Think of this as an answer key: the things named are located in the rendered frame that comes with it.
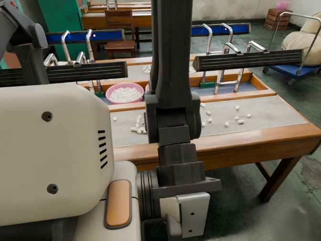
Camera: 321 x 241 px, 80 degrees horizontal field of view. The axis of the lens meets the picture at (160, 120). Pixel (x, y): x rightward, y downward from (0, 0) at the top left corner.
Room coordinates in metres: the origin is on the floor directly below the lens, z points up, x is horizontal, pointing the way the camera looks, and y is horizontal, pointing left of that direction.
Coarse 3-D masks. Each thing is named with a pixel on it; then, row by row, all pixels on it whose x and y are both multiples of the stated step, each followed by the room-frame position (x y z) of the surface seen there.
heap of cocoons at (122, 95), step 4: (120, 88) 1.25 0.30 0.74; (128, 88) 1.26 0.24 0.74; (132, 88) 1.25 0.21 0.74; (112, 92) 1.20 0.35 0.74; (116, 92) 1.22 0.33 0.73; (120, 92) 1.20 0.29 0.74; (124, 92) 1.20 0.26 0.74; (128, 92) 1.20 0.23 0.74; (132, 92) 1.19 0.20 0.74; (136, 92) 1.20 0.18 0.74; (112, 96) 1.15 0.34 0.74; (116, 96) 1.14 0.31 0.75; (120, 96) 1.15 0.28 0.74; (124, 96) 1.15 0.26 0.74; (128, 96) 1.15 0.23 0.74; (132, 96) 1.17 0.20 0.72; (136, 96) 1.15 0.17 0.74; (116, 100) 1.10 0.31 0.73; (120, 100) 1.09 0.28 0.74; (124, 100) 1.09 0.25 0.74; (128, 100) 1.10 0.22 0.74
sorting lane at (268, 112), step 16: (272, 96) 1.15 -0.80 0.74; (112, 112) 0.96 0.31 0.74; (128, 112) 0.96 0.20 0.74; (224, 112) 0.96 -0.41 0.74; (240, 112) 0.96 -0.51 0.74; (256, 112) 0.96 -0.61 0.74; (272, 112) 0.96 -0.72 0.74; (288, 112) 0.96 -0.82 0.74; (112, 128) 0.81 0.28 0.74; (128, 128) 0.81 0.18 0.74; (208, 128) 0.81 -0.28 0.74; (224, 128) 0.81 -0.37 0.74; (240, 128) 0.81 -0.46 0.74; (256, 128) 0.81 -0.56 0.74; (128, 144) 0.69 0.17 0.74
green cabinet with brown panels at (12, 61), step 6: (0, 0) 1.50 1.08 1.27; (12, 0) 1.64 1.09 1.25; (18, 0) 1.72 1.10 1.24; (18, 6) 1.69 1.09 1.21; (6, 54) 1.26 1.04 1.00; (12, 54) 1.33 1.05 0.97; (6, 60) 1.23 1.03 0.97; (12, 60) 1.29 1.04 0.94; (18, 60) 1.36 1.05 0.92; (0, 66) 1.13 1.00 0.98; (6, 66) 1.17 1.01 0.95; (12, 66) 1.26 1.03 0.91; (18, 66) 1.32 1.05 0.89
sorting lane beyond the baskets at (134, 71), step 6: (132, 66) 1.64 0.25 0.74; (138, 66) 1.64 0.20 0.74; (150, 66) 1.64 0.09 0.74; (132, 72) 1.52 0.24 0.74; (138, 72) 1.52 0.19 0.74; (198, 72) 1.52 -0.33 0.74; (210, 72) 1.52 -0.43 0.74; (120, 78) 1.41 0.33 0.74; (126, 78) 1.41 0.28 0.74; (132, 78) 1.41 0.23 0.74; (138, 78) 1.41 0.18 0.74
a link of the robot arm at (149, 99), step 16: (160, 0) 0.31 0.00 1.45; (176, 0) 0.30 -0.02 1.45; (192, 0) 0.31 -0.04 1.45; (160, 16) 0.30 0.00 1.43; (176, 16) 0.30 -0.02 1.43; (160, 32) 0.30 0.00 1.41; (176, 32) 0.29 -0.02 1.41; (160, 48) 0.30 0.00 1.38; (176, 48) 0.29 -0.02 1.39; (160, 64) 0.30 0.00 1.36; (176, 64) 0.29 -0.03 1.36; (160, 80) 0.29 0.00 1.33; (176, 80) 0.28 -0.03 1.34; (160, 96) 0.28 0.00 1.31; (176, 96) 0.28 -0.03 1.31; (192, 96) 0.30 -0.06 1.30; (192, 112) 0.28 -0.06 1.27; (192, 128) 0.26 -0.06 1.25
